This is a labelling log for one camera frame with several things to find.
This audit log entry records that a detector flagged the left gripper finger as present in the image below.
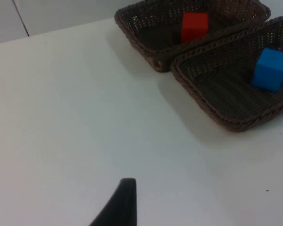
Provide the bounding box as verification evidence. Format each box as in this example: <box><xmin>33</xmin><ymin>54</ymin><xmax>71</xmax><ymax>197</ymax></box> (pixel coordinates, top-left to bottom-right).
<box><xmin>89</xmin><ymin>178</ymin><xmax>139</xmax><ymax>226</ymax></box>

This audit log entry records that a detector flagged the dark brown wicker basket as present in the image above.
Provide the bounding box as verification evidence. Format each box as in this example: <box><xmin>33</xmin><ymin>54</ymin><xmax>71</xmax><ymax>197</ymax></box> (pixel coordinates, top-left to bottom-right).
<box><xmin>114</xmin><ymin>0</ymin><xmax>272</xmax><ymax>73</ymax></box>
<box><xmin>170</xmin><ymin>16</ymin><xmax>283</xmax><ymax>133</ymax></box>

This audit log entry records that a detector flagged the red cube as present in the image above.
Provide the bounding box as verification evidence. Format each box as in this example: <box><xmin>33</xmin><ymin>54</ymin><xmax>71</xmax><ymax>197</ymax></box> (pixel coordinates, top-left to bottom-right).
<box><xmin>180</xmin><ymin>12</ymin><xmax>209</xmax><ymax>44</ymax></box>

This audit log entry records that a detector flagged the blue cube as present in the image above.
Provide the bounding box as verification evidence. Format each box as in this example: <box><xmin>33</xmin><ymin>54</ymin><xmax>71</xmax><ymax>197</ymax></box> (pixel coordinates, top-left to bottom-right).
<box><xmin>251</xmin><ymin>47</ymin><xmax>283</xmax><ymax>93</ymax></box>

